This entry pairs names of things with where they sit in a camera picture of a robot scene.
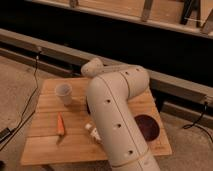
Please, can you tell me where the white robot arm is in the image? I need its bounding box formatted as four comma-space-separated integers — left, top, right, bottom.
81, 58, 160, 171

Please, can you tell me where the black sponge block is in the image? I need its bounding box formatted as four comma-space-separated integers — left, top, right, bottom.
85, 96, 91, 115

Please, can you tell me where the white paper cup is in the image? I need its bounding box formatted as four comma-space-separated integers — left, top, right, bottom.
54, 83, 72, 106

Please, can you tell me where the white plastic bottle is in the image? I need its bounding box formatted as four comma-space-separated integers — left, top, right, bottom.
85, 123, 101, 143

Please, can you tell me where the orange carrot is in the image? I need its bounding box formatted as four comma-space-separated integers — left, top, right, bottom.
57, 113, 65, 136

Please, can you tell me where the dark red round plate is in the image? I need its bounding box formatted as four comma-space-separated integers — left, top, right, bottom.
134, 114, 160, 142

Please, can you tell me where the black cable left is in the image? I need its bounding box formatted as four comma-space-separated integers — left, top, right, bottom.
0, 49, 42, 152

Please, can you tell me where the black cable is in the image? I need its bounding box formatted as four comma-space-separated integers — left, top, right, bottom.
0, 49, 42, 152
182, 100, 213, 141

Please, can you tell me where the black cable right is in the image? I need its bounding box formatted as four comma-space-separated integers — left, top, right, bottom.
182, 100, 213, 141

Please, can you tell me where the wooden shelf frame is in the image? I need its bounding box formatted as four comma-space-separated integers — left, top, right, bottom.
28, 0, 213, 39

